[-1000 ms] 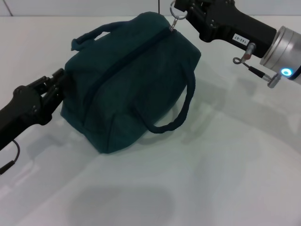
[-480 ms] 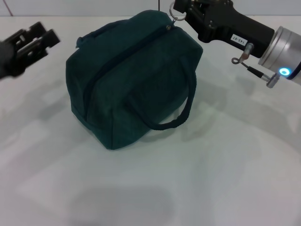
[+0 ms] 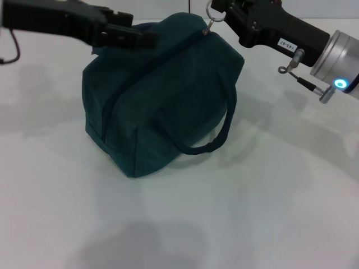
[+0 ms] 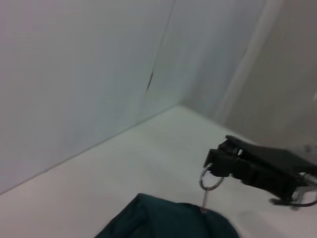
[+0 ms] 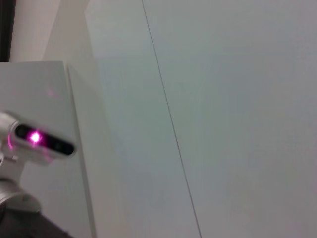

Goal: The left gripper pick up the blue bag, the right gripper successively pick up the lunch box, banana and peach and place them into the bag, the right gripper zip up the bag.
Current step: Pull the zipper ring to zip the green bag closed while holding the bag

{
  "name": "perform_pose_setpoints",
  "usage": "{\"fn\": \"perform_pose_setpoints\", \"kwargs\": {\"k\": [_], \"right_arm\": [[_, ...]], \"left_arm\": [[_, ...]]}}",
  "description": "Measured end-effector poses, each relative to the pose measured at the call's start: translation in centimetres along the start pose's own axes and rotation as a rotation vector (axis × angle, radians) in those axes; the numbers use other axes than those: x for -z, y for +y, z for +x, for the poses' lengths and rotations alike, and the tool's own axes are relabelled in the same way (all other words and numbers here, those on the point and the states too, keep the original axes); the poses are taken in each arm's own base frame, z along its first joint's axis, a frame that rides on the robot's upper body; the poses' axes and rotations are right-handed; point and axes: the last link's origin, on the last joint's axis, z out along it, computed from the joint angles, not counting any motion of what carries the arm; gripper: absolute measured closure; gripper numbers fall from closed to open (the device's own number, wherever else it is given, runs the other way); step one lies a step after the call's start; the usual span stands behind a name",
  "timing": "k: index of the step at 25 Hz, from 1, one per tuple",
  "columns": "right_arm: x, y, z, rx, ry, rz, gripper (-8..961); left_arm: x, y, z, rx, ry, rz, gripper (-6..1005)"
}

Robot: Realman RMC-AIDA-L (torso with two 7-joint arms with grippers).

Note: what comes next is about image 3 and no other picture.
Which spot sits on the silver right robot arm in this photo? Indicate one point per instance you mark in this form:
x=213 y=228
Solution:
x=336 y=59

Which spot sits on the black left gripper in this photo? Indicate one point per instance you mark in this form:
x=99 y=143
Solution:
x=56 y=19

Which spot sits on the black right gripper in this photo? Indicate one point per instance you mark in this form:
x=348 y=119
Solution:
x=280 y=30

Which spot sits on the dark teal insulated lunch bag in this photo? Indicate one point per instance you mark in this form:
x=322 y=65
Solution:
x=168 y=98

